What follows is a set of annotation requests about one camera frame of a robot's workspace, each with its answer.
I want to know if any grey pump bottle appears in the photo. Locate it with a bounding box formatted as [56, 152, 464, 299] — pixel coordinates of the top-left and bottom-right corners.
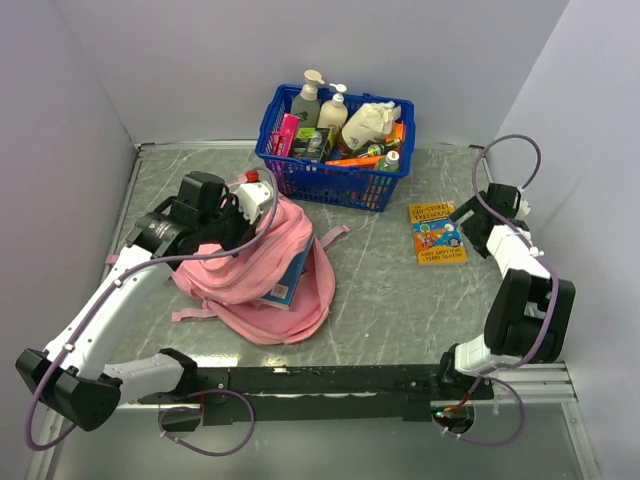
[290, 69, 325, 128]

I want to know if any yellow treehouse book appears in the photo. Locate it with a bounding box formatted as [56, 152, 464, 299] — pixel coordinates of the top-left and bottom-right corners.
[408, 201, 468, 266]

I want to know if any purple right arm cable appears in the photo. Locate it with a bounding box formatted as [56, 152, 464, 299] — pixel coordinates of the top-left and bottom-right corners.
[442, 133, 559, 445]

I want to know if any blue plastic basket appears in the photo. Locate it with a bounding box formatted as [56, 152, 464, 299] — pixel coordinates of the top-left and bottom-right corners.
[255, 84, 416, 212]

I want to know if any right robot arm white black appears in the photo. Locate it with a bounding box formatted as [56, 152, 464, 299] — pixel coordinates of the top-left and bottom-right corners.
[436, 183, 576, 398]

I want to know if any orange toothbrush pack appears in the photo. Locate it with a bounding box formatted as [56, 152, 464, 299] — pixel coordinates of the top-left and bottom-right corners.
[326, 155, 383, 169]

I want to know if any beige drawstring pouch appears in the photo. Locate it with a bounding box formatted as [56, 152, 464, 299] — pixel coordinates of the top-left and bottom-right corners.
[338, 101, 401, 152]

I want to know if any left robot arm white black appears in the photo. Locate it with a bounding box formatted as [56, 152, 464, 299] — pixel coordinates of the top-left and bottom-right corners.
[16, 171, 278, 431]

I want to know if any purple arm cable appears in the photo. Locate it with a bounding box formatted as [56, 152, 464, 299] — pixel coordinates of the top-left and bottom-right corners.
[442, 133, 559, 445]
[23, 167, 280, 457]

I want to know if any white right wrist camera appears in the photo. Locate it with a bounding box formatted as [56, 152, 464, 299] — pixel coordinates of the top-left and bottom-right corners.
[515, 187, 531, 220]

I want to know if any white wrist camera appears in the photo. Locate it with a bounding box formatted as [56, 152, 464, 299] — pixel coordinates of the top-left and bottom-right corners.
[515, 187, 531, 220]
[234, 170, 273, 225]

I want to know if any small green bottle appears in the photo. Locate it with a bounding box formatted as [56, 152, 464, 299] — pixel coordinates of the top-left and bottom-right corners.
[359, 139, 402, 158]

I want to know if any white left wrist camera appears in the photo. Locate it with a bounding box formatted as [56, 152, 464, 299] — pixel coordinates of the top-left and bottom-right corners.
[234, 170, 273, 225]

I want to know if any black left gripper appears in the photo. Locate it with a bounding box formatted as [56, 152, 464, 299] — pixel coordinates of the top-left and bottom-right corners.
[197, 192, 261, 257]

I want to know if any teal paperback book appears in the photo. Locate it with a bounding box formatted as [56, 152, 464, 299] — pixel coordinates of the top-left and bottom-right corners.
[253, 234, 315, 310]

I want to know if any cream pump bottle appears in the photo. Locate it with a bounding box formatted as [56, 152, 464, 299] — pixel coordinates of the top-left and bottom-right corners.
[316, 83, 348, 133]

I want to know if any pink box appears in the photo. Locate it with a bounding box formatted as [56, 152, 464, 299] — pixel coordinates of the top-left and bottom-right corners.
[270, 113, 301, 157]

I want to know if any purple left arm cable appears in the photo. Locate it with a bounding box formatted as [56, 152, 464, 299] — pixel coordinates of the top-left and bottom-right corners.
[23, 167, 280, 457]

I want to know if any pink student backpack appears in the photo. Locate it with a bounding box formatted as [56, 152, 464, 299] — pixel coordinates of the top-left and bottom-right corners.
[104, 172, 351, 346]

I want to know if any black mounting base rail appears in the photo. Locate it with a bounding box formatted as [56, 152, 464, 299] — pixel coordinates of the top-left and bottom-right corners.
[137, 362, 579, 431]

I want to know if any black green box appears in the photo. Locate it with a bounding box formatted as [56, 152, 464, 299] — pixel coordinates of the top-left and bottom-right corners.
[291, 127, 335, 163]

